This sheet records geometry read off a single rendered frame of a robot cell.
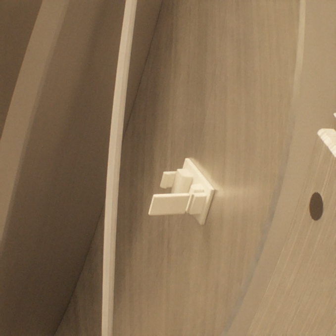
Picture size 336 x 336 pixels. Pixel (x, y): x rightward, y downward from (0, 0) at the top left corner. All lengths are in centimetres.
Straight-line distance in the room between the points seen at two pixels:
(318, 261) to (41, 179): 18
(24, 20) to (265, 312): 104
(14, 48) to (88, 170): 90
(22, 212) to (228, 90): 12
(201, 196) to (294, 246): 8
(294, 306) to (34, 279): 20
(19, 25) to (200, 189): 97
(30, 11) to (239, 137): 100
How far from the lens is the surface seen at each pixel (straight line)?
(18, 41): 188
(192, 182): 94
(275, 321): 87
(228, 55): 92
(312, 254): 85
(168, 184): 94
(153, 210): 92
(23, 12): 190
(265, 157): 90
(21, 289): 103
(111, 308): 95
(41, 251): 101
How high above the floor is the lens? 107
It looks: 6 degrees down
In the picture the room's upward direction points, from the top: 2 degrees clockwise
